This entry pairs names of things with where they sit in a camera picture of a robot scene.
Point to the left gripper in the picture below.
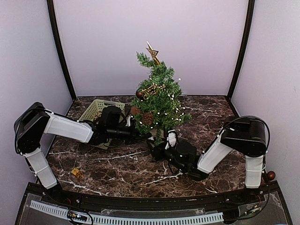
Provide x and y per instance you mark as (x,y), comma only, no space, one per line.
(135,137)

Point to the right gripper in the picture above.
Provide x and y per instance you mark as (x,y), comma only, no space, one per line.
(157,150)

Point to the large brown pine cone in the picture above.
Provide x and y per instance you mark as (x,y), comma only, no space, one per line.
(147,118)

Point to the small green christmas tree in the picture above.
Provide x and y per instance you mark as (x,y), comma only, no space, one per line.
(165,106)

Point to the red ball ornament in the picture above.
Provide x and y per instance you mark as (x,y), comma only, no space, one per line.
(271,175)
(139,95)

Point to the gold bead garland ornament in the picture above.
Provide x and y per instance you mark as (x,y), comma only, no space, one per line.
(152,90)

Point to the beige plastic basket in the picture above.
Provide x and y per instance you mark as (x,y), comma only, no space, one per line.
(105,118)

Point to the gold star tree topper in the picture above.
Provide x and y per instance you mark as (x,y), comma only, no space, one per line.
(153,53)

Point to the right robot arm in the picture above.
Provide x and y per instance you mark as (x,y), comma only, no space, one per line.
(248,135)

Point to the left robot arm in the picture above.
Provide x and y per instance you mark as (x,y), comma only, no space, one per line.
(37,121)

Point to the gold gift box ornament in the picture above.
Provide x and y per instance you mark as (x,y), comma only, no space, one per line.
(77,173)

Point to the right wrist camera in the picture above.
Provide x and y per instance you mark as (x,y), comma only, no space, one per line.
(171,138)

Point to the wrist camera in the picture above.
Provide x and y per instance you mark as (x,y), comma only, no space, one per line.
(171,138)
(129,120)

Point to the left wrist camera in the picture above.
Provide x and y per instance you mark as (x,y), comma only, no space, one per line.
(129,120)

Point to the black front rail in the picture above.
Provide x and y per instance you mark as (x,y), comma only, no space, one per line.
(166,193)

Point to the white cable duct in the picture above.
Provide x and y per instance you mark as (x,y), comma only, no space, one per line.
(126,217)

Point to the left black frame post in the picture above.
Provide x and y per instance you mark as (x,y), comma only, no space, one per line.
(59,48)

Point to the black frame post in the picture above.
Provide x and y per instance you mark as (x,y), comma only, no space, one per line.
(242,51)
(59,48)

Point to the right black frame post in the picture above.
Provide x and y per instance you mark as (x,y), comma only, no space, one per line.
(242,51)

